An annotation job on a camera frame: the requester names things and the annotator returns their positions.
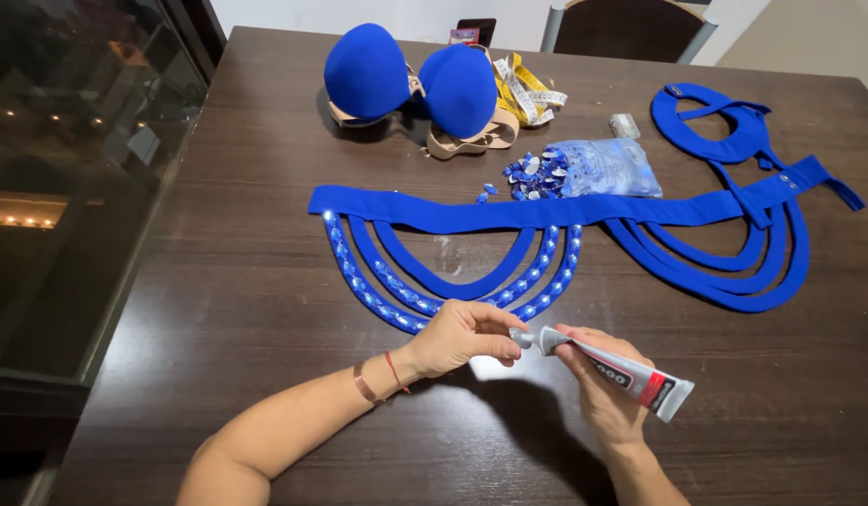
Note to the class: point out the person's left hand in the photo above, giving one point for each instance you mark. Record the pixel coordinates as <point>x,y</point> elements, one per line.
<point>453,344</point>

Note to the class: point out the dark phone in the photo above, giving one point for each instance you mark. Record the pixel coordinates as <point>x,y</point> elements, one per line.
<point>477,31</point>

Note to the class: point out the person's right hand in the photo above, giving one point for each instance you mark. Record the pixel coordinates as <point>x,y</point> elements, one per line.
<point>602,393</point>

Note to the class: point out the plastic bag of blue gems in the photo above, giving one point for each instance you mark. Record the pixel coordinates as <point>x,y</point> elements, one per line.
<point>606,167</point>

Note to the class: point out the pile of loose blue gems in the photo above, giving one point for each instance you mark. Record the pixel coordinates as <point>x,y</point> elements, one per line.
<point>528,179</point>

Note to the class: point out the blue bra top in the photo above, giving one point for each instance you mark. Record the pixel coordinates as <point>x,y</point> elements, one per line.
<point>420,88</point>

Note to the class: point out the dark glass window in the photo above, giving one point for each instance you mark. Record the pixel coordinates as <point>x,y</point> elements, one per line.
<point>82,183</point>

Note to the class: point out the small red card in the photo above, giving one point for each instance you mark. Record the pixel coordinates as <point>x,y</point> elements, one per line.
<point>464,36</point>

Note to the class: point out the glue tube cap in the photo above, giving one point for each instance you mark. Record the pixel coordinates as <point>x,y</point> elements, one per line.
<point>521,338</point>

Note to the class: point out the small clear plastic box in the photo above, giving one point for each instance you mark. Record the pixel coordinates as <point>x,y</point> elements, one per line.
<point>624,126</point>

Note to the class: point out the grey glue tube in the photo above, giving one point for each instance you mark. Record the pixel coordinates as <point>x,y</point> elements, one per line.
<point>620,372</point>

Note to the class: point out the yellow measuring tape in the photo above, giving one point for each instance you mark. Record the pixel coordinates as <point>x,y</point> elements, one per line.
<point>525,88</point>

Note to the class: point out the blue fabric collar piece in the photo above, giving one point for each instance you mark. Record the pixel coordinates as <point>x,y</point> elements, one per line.
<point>722,126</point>

